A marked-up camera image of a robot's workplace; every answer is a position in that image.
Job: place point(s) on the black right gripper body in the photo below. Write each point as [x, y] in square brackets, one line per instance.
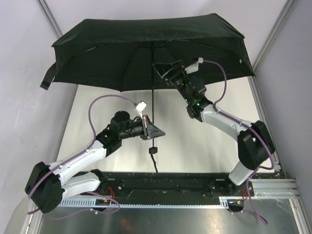
[173, 75]

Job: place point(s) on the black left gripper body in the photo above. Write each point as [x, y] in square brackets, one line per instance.
[146, 127]

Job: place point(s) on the aluminium frame side rail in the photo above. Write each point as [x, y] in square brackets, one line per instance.
[279, 173]

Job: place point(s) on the left aluminium frame post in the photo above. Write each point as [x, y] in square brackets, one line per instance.
[47, 12]

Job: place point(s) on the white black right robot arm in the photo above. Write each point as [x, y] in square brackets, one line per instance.
[254, 142]

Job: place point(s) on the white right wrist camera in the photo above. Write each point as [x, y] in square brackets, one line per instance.
[194, 67]

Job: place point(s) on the black folding umbrella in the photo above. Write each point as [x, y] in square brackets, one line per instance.
[118, 54]

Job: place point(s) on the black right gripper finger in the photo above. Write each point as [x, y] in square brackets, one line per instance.
[178, 65]
[164, 70]

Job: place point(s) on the aluminium frame post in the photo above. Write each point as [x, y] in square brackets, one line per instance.
[47, 12]
[281, 18]

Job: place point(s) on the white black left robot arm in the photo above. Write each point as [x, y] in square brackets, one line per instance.
[49, 185]

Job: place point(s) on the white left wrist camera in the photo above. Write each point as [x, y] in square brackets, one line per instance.
[140, 106]

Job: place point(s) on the grey slotted cable duct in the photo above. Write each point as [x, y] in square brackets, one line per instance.
[98, 202]

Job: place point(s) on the right aluminium frame post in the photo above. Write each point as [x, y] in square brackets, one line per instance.
[281, 18]

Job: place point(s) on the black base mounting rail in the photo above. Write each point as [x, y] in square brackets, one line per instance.
[171, 188]

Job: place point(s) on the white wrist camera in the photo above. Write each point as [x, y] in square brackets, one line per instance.
[194, 67]
[140, 106]

